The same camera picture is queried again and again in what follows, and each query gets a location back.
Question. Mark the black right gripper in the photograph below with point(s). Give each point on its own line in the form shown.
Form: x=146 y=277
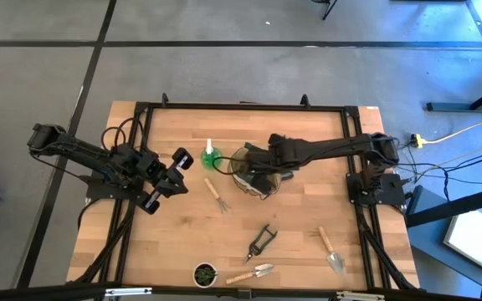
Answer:
x=266 y=167

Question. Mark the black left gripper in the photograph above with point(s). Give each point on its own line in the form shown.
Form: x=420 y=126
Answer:
x=151 y=167

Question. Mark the cream green canvas garden bag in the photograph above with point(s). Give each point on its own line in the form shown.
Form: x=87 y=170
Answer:
x=241 y=186

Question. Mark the green white spray bottle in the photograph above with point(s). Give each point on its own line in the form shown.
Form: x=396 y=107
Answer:
x=211 y=159

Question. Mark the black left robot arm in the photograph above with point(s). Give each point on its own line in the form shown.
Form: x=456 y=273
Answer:
x=82 y=150

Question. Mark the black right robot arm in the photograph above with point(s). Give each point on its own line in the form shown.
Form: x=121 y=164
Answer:
x=333 y=146

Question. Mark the white pot with succulent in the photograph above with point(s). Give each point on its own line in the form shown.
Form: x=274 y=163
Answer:
x=205 y=274

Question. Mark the wide steel hand trowel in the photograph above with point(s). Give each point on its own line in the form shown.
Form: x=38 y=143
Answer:
x=264 y=269

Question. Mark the narrow steel hand trowel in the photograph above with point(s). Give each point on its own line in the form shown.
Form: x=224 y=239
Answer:
x=336 y=261

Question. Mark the black overhead crossbeam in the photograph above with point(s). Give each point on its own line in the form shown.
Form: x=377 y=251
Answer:
x=224 y=293

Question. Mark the yellow power plug block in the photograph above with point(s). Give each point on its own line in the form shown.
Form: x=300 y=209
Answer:
x=417 y=141

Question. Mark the black desk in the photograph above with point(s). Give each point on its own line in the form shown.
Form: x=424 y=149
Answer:
x=454 y=107

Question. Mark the white flat panel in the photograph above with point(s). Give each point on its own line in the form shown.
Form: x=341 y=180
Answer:
x=473 y=240

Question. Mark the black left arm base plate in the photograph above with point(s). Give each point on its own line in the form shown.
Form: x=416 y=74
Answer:
x=98 y=192

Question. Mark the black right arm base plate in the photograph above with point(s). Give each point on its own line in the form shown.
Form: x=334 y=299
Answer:
x=391 y=188

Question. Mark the black diagonal frame brace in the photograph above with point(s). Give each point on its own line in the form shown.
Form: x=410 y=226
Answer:
x=454 y=207

